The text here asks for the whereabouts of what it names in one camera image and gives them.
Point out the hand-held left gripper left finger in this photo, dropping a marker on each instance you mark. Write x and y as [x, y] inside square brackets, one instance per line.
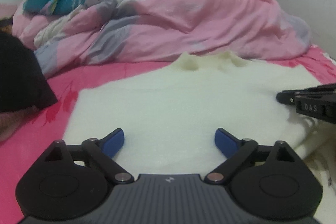
[115, 142]

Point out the pink floral blanket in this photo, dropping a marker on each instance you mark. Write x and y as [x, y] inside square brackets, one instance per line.
[65, 87]

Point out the black folded garment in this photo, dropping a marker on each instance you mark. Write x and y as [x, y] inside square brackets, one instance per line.
[21, 74]

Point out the cream white sweater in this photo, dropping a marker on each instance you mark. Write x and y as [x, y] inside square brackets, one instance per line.
[170, 103]

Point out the pink and white headboard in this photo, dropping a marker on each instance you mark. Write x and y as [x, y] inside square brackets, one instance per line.
[6, 10]

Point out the pink patterned quilt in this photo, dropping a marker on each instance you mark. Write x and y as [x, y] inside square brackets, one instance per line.
[170, 19]

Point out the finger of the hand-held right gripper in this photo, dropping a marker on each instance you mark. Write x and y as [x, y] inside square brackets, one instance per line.
[286, 97]

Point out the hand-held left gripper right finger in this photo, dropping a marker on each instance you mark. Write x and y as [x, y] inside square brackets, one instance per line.
[225, 142]

